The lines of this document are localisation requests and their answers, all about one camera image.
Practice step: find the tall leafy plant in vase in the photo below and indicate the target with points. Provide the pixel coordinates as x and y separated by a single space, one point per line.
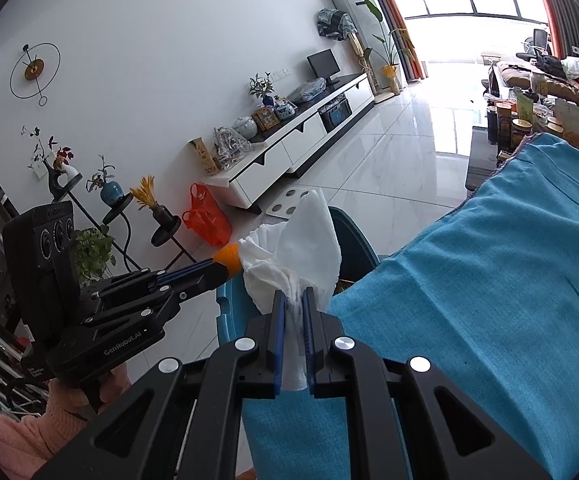
389 45

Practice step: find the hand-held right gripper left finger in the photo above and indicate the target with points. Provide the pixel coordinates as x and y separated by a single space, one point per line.
278 350

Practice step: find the teal plastic bin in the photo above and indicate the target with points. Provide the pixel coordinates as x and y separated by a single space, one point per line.
355 245

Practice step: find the black vase with yellow wheat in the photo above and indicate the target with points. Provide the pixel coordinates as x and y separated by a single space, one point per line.
159 210

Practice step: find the small orange peel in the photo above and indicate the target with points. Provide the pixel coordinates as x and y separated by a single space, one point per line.
228 260

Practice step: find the blue vase with plant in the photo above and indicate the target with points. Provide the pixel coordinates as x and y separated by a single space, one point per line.
111 192

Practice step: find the pile of white clothes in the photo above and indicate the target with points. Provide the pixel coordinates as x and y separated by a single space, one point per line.
577 67

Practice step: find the person's left forearm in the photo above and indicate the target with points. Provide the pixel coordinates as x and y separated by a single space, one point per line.
14 445

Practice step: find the picture frame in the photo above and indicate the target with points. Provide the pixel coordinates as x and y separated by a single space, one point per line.
263 120

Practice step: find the black tiered plant stand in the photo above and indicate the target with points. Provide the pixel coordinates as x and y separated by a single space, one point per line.
167 232

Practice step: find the white vase with red flowers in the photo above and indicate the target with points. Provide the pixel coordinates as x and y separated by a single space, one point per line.
64 175

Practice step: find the clear plastic bag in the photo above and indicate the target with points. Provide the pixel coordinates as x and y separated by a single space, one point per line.
306 91

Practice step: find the person's left hand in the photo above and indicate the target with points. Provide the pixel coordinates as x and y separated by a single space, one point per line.
67 402

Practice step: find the yellow carton box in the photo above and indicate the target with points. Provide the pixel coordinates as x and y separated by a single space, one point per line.
204 157

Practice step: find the white standing air conditioner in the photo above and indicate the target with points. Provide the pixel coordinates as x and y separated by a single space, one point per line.
354 5

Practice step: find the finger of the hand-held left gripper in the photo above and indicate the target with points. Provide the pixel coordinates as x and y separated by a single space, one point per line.
194 287
169 274

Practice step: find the white dotted floor mat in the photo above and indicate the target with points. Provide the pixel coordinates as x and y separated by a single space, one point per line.
284 206

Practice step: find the white ceramic jar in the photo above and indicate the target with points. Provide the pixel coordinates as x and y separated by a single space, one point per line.
244 127

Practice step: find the covered floor fan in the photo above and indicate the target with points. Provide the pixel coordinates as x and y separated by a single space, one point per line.
334 25

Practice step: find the white black TV cabinet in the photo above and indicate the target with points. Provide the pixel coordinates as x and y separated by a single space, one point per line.
289 150

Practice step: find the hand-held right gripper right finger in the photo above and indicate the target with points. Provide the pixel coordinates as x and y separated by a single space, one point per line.
310 345

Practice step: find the blue floral blanket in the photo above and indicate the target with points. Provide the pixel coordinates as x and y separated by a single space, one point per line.
469 310

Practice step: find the branch plant in blue vase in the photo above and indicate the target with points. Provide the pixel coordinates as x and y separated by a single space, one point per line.
261 89

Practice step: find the green potted plant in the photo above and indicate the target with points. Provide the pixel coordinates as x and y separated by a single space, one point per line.
93 255

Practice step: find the orange plastic bag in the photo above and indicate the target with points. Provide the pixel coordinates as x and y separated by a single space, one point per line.
207 217

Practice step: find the clear wrapped ornament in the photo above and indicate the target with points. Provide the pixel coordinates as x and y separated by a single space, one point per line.
232 149

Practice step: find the white tissue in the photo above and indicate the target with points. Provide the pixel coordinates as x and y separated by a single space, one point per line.
309 245

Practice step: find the blue white porcelain jar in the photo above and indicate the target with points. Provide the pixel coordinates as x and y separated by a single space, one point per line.
284 109

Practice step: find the brown paper bag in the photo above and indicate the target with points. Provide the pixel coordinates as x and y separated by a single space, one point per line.
572 125

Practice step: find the black office chair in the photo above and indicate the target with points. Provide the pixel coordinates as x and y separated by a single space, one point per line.
537 45

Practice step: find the cluttered coffee table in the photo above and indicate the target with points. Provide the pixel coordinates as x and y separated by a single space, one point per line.
484 160

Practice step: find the round wall clock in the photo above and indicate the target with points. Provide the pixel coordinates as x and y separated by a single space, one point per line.
34 69

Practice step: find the black monitor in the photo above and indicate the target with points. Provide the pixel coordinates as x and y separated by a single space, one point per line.
323 66

